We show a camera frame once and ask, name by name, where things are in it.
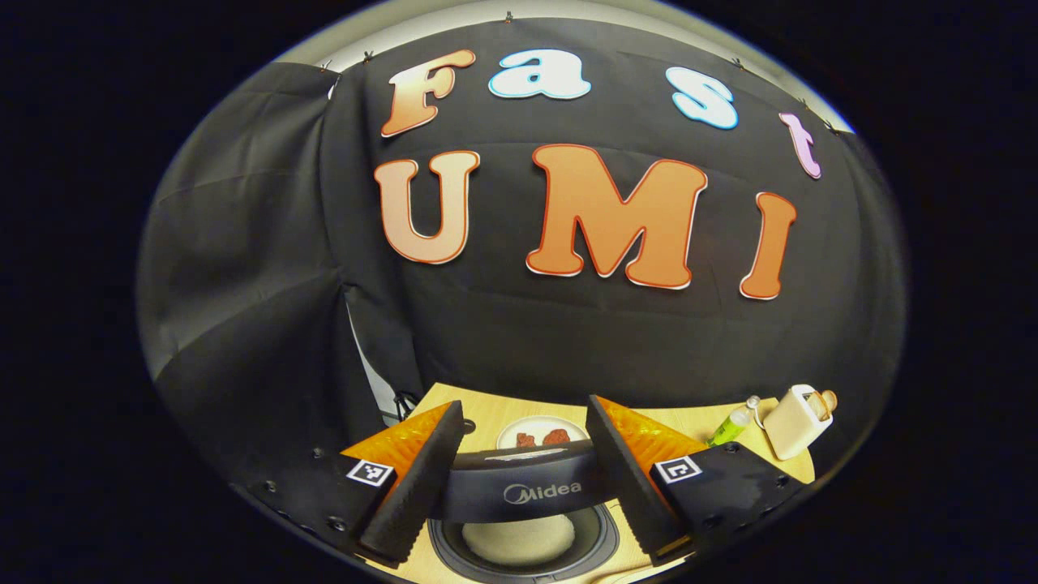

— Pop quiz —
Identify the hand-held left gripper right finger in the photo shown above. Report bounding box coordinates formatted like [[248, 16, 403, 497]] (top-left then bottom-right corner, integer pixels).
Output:
[[585, 394, 812, 567]]

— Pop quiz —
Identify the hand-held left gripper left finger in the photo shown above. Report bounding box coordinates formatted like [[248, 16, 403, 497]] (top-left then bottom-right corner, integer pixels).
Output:
[[229, 400, 465, 569]]

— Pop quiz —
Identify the black rice cooker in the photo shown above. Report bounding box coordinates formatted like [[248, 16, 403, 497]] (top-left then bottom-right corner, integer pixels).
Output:
[[428, 442, 621, 579]]

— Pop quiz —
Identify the white rice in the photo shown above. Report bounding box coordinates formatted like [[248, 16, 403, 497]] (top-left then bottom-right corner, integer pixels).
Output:
[[462, 515, 577, 567]]

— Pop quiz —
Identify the white round plate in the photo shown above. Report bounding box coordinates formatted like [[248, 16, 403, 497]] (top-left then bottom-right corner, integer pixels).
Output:
[[495, 415, 589, 452]]

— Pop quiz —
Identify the green label drink bottle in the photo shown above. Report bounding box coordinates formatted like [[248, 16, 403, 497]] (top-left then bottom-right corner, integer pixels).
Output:
[[707, 395, 761, 448]]

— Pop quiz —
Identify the white toaster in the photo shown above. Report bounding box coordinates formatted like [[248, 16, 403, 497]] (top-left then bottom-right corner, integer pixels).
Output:
[[762, 384, 838, 462]]

